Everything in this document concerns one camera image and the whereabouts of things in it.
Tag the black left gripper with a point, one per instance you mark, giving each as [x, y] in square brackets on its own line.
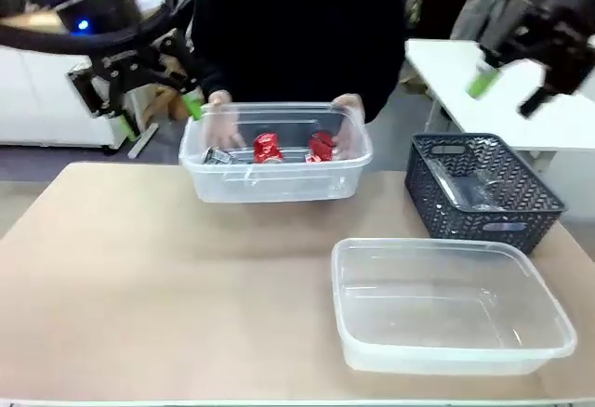
[125, 72]

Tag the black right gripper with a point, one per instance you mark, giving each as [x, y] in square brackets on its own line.
[558, 49]

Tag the clear plastic container with cans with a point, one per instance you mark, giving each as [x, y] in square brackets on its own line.
[279, 184]

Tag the person's left forearm, black sleeve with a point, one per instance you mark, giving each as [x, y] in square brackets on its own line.
[383, 91]

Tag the person's right forearm, black sleeve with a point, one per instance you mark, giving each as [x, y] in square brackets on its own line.
[211, 77]

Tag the dark grey woven plastic basket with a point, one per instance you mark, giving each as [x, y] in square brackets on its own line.
[525, 221]

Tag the person's right hand, clear glove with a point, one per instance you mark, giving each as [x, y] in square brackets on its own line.
[223, 123]

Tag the person's left hand, clear glove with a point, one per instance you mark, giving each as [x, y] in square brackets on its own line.
[348, 123]

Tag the brown cardboard box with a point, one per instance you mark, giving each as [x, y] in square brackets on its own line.
[162, 105]

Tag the white background table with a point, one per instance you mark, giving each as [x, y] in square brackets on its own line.
[511, 114]

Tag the grey flat strip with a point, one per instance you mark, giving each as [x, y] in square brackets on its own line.
[142, 142]

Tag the crushed silver can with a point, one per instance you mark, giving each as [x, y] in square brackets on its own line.
[218, 156]

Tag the bystander in grey trousers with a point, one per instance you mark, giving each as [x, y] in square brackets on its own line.
[485, 12]

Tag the clear plastic bottle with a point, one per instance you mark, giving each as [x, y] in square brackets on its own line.
[469, 191]

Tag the crushed red soda can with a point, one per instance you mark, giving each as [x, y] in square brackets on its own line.
[321, 147]
[268, 148]

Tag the white cabinet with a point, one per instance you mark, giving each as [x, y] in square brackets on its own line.
[42, 100]

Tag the person's black sweater torso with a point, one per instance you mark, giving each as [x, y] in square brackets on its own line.
[297, 30]

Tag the large clear plastic container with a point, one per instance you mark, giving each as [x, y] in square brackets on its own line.
[446, 314]

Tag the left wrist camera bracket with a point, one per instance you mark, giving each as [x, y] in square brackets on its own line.
[88, 91]

